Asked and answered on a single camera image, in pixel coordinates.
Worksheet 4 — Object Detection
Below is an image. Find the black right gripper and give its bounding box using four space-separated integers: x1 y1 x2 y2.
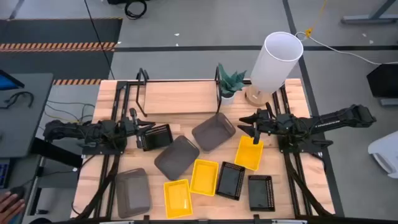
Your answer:
237 102 295 146

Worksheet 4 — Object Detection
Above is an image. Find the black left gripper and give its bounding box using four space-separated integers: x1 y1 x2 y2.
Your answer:
119 108 156 149

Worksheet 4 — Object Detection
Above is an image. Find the black plastic basket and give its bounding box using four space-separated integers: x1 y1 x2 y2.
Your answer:
215 161 246 201
142 124 174 152
248 175 276 212

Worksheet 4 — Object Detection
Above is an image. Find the yellow plastic basket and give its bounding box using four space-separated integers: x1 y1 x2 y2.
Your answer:
164 179 194 220
234 135 264 172
189 159 220 197

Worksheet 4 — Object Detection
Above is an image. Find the gray plastic basket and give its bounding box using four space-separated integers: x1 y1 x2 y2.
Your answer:
154 135 200 181
115 168 152 219
192 112 236 152

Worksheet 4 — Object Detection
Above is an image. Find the wooden lamp base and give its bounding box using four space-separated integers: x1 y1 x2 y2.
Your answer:
244 84 274 108

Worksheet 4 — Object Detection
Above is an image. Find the white plant pot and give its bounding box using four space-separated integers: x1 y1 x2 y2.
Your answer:
220 92 236 106

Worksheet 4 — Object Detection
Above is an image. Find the green snake plant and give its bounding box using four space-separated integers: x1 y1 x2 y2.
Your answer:
217 63 248 96

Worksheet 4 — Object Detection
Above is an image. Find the white cylindrical lamp shade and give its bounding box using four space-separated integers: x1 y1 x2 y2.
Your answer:
250 31 304 94

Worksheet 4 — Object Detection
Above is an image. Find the black hazard-striped floor mat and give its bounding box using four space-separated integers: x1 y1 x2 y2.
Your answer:
0 17 124 86

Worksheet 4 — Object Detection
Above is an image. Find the gray desk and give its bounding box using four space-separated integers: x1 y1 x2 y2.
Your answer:
0 73 54 159

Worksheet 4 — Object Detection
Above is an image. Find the white plastic chair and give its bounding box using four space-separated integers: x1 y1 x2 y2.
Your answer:
368 130 398 180

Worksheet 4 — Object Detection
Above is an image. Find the black computer mouse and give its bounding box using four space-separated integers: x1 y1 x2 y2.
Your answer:
7 185 25 200

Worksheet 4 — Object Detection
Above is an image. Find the black flat monitor back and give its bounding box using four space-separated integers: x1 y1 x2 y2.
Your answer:
366 63 398 106

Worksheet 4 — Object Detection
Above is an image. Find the computer monitor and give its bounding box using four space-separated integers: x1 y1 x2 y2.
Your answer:
0 68 25 91

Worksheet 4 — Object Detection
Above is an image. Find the black keyboard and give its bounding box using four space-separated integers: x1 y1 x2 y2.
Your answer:
0 157 14 190

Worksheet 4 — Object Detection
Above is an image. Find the person's hand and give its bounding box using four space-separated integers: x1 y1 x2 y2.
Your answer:
0 191 26 224

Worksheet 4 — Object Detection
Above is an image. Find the gray metal table leg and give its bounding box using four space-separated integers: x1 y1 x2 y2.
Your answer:
340 0 398 25

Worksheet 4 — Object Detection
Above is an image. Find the wooden shelf with black frame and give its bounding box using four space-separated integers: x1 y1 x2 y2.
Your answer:
136 67 223 118

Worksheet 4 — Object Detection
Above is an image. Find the black sleeved cable bundle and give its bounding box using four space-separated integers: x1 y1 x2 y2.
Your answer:
284 152 333 217
74 154 121 220

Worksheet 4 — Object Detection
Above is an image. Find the black aluminium rig frame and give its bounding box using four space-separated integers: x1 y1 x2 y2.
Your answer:
70 79 346 224

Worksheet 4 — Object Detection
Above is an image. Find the long thin black cable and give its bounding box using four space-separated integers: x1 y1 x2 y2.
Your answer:
83 0 116 80

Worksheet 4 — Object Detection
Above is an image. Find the yellow cord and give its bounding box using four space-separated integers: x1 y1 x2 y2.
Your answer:
304 0 329 38

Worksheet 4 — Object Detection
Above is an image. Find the white floor cable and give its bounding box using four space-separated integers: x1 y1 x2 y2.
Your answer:
294 30 398 66

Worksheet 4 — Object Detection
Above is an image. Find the coiled black cable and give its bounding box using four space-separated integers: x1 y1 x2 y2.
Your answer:
124 0 147 20

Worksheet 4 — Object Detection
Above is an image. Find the black headset cable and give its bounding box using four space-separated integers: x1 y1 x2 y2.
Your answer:
0 91 35 110

